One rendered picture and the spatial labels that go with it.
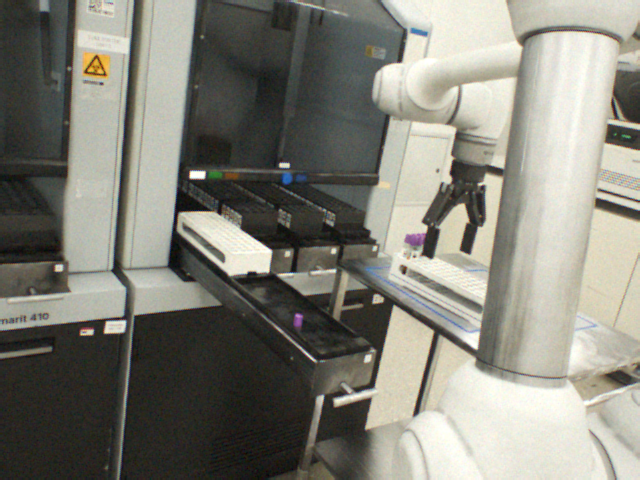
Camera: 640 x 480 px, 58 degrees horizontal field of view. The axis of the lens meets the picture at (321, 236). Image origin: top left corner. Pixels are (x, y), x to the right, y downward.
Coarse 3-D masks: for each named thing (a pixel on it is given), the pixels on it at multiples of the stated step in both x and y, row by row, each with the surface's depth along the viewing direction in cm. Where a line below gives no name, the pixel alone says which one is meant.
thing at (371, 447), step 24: (336, 264) 146; (360, 264) 145; (384, 264) 148; (456, 264) 159; (480, 264) 164; (336, 288) 146; (384, 288) 132; (336, 312) 148; (408, 312) 125; (432, 312) 123; (456, 336) 114; (576, 336) 125; (600, 336) 127; (624, 336) 130; (432, 360) 178; (576, 360) 113; (600, 360) 115; (624, 360) 117; (312, 408) 156; (312, 432) 158; (360, 432) 170; (384, 432) 172; (336, 456) 157; (360, 456) 159; (384, 456) 161
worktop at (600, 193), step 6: (498, 156) 377; (504, 156) 383; (492, 162) 346; (498, 162) 343; (600, 192) 296; (606, 192) 300; (612, 192) 303; (606, 198) 292; (612, 198) 290; (618, 198) 288; (624, 198) 290; (630, 198) 293; (624, 204) 285; (630, 204) 283; (636, 204) 281
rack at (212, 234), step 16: (192, 224) 138; (208, 224) 140; (224, 224) 142; (192, 240) 138; (208, 240) 132; (224, 240) 130; (240, 240) 132; (208, 256) 132; (224, 256) 137; (240, 256) 124; (256, 256) 126; (240, 272) 125
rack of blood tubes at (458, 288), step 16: (400, 272) 136; (432, 272) 129; (448, 272) 132; (464, 272) 133; (416, 288) 132; (432, 288) 131; (448, 288) 137; (464, 288) 123; (480, 288) 126; (464, 304) 130; (480, 304) 131; (480, 320) 119
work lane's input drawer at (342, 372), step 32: (192, 256) 134; (224, 288) 122; (256, 288) 123; (288, 288) 124; (256, 320) 112; (288, 320) 111; (320, 320) 114; (288, 352) 104; (320, 352) 98; (352, 352) 102; (320, 384) 99; (352, 384) 104
